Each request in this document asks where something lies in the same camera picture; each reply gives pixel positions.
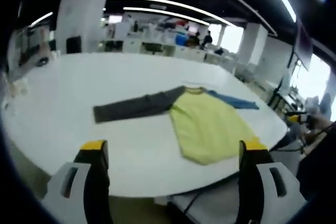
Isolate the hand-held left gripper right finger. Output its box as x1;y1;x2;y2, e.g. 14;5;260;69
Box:
236;140;302;224

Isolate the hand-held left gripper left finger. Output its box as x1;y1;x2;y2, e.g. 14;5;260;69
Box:
43;139;114;224

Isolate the yellow grey blue garment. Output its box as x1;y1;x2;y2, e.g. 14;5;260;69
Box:
93;85;263;166

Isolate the person's right hand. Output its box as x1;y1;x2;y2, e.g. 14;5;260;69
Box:
311;116;332;132

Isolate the black metal stand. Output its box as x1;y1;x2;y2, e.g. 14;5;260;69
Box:
267;77;292;112

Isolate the dark hanging screen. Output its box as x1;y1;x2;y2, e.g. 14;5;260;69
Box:
295;19;314;71

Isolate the white square pillar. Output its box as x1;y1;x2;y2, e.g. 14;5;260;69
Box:
56;0;111;54
237;22;268;65

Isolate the white desk row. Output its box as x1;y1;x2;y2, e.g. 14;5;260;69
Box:
98;39;237;70

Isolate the black cabinet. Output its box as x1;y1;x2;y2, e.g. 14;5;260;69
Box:
66;36;82;54

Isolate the black office chair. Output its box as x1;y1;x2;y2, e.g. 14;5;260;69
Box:
143;42;163;55

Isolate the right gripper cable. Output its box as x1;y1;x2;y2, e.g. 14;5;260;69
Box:
270;144;305;153

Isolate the black cable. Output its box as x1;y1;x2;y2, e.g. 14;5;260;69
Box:
183;192;203;214

